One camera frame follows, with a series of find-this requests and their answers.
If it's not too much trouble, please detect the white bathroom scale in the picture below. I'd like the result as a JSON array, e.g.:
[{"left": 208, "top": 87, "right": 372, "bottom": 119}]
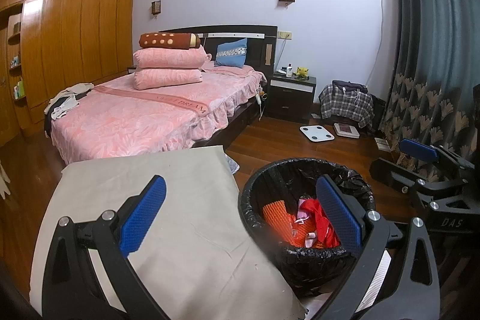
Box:
[{"left": 299, "top": 124, "right": 334, "bottom": 144}]

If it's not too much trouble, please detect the pink folded quilt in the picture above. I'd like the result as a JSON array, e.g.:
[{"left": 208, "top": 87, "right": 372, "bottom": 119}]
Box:
[
  {"left": 133, "top": 46, "right": 211, "bottom": 72},
  {"left": 134, "top": 68, "right": 205, "bottom": 91}
]

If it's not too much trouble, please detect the dark nightstand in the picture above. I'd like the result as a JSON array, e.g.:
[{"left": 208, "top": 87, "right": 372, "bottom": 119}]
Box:
[{"left": 264, "top": 72, "right": 317, "bottom": 122}]

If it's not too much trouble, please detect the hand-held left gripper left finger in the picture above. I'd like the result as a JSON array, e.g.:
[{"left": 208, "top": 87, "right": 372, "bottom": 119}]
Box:
[{"left": 41, "top": 175, "right": 167, "bottom": 320}]

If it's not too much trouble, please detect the brown dotted blanket roll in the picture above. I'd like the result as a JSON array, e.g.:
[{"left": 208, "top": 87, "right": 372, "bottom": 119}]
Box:
[{"left": 139, "top": 32, "right": 201, "bottom": 50}]

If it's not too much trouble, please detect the red cloth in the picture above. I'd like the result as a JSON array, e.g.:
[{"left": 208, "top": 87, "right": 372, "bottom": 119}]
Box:
[{"left": 298, "top": 197, "right": 340, "bottom": 249}]

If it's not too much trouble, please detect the blue pillow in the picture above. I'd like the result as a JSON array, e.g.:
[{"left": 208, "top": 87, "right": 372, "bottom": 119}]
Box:
[{"left": 214, "top": 38, "right": 248, "bottom": 67}]

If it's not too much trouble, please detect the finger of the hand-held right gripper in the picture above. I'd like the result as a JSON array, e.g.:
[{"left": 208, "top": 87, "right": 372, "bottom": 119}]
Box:
[
  {"left": 398, "top": 138, "right": 476, "bottom": 171},
  {"left": 369, "top": 157, "right": 469, "bottom": 211}
]

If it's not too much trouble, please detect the bed with pink bedspread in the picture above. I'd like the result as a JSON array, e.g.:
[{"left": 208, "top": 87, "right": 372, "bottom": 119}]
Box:
[{"left": 49, "top": 65, "right": 267, "bottom": 167}]

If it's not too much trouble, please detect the wooden wardrobe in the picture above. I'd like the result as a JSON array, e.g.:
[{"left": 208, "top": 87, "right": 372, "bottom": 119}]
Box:
[{"left": 0, "top": 0, "right": 136, "bottom": 148}]

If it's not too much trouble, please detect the trash bin with black bag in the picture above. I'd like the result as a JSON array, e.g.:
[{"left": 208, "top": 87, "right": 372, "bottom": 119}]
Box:
[{"left": 238, "top": 157, "right": 377, "bottom": 300}]

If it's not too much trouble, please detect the orange foam net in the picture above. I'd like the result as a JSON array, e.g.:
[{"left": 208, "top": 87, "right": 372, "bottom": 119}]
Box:
[{"left": 262, "top": 199, "right": 319, "bottom": 249}]

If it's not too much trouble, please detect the dark wooden bed frame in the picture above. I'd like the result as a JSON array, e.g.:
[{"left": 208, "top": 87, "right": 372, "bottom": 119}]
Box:
[{"left": 157, "top": 25, "right": 279, "bottom": 148}]

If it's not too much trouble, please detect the white electric blanket controller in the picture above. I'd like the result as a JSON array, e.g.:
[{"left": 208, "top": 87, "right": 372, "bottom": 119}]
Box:
[{"left": 255, "top": 85, "right": 267, "bottom": 114}]

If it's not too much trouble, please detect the plaid cloth bag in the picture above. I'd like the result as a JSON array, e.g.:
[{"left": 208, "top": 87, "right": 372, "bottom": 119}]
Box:
[{"left": 319, "top": 80, "right": 375, "bottom": 129}]

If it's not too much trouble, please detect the scale with red centre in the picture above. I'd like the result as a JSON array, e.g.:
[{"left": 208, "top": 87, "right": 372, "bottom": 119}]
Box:
[{"left": 333, "top": 122, "right": 361, "bottom": 139}]

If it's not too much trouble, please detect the pile of clothes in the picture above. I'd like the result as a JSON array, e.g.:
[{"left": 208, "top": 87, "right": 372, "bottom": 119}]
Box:
[{"left": 43, "top": 82, "right": 94, "bottom": 120}]

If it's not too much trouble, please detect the dark patterned curtain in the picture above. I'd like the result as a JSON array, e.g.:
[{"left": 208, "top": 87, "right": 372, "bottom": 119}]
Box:
[{"left": 377, "top": 0, "right": 480, "bottom": 186}]

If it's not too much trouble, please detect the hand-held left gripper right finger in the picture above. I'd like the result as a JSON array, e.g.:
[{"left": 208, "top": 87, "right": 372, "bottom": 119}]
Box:
[{"left": 316, "top": 175, "right": 441, "bottom": 320}]

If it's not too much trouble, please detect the grey quilted mat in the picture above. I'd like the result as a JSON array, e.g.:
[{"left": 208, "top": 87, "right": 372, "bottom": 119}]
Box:
[{"left": 225, "top": 151, "right": 241, "bottom": 174}]

